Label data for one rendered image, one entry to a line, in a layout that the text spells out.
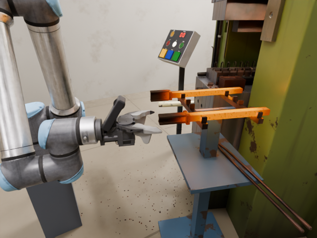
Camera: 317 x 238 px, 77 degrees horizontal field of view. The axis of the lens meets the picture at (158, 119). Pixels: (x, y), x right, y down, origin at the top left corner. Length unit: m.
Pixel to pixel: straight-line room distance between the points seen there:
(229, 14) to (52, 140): 1.03
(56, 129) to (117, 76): 3.13
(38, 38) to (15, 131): 0.35
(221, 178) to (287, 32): 0.64
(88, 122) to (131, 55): 3.18
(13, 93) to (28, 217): 1.24
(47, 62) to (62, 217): 0.99
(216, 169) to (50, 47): 0.82
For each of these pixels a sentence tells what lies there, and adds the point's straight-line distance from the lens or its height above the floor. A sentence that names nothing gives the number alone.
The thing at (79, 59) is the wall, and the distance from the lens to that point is 3.54.
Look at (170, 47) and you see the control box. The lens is 1.82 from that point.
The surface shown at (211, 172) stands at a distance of 0.87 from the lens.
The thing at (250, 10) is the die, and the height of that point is 1.32.
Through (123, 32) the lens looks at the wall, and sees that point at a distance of 3.68.
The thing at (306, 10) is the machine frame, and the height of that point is 1.30.
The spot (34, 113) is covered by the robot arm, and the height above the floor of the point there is 0.86.
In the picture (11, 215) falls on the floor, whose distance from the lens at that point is 1.93.
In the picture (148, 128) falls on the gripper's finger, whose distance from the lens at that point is 0.60.
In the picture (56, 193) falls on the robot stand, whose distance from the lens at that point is 1.40.
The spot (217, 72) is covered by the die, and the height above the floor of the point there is 0.99.
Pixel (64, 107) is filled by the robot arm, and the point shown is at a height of 0.88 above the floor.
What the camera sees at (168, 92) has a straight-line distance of 0.89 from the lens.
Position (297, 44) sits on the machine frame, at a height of 1.19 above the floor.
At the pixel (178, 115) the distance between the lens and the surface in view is 0.67.
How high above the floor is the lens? 1.27
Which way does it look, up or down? 26 degrees down
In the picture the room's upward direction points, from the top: straight up
